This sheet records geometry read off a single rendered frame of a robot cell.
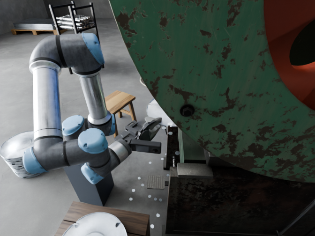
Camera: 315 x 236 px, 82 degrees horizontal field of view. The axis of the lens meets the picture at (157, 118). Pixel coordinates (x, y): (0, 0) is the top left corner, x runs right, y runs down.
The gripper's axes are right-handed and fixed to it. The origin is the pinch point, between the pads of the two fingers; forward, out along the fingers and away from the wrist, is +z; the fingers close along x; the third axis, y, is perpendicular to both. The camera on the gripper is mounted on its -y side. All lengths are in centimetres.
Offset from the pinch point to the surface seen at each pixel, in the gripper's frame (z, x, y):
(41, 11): 239, 67, 726
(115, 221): -33.8, 36.2, -0.1
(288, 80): -8, -36, -36
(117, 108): 29, 45, 73
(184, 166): -4.8, 12.2, -16.1
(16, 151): -48, 51, 99
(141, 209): -12, 76, 8
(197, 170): -2.7, 12.3, -21.1
